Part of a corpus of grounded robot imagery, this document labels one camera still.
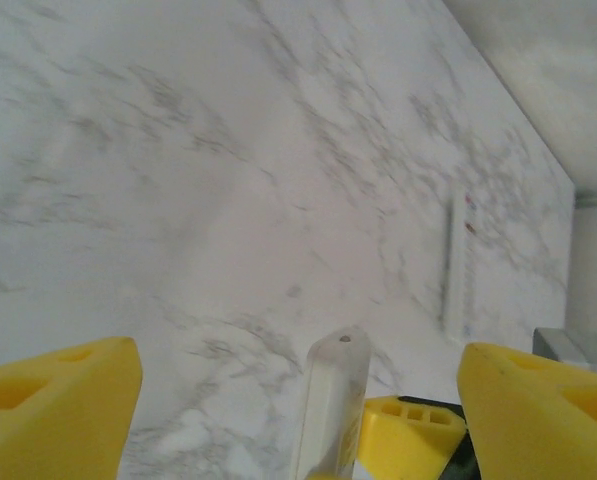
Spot white tube with label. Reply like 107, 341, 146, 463
435, 192, 479, 334

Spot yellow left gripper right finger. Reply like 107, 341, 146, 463
456, 342, 597, 480

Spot white remote with display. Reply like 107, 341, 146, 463
292, 325, 372, 480

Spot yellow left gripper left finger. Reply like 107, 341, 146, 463
0, 336, 144, 480

